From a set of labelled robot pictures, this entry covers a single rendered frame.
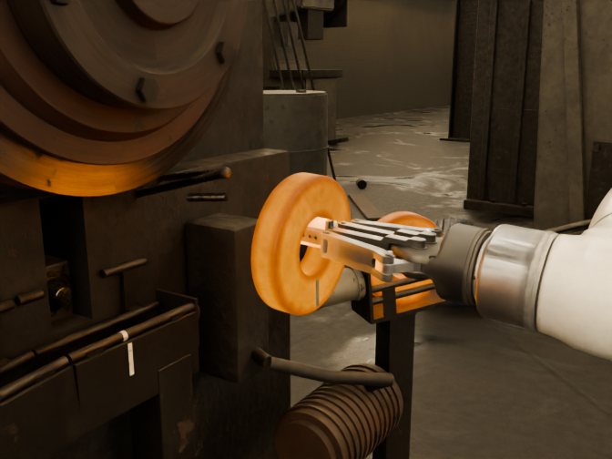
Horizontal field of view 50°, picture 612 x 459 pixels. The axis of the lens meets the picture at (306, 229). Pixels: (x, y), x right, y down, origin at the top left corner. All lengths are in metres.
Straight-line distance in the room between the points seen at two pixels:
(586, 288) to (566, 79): 2.74
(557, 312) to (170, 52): 0.44
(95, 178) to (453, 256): 0.38
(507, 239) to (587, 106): 2.68
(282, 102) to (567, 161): 1.41
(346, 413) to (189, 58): 0.56
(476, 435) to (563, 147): 1.71
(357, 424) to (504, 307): 0.46
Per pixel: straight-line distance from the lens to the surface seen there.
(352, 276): 1.05
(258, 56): 1.18
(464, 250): 0.60
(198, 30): 0.73
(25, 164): 0.68
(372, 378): 1.02
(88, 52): 0.62
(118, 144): 0.73
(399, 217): 1.07
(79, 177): 0.72
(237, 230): 0.91
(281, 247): 0.65
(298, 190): 0.67
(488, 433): 2.02
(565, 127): 3.31
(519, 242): 0.59
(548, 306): 0.58
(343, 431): 0.98
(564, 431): 2.10
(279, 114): 3.40
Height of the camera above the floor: 1.02
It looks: 14 degrees down
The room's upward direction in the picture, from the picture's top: straight up
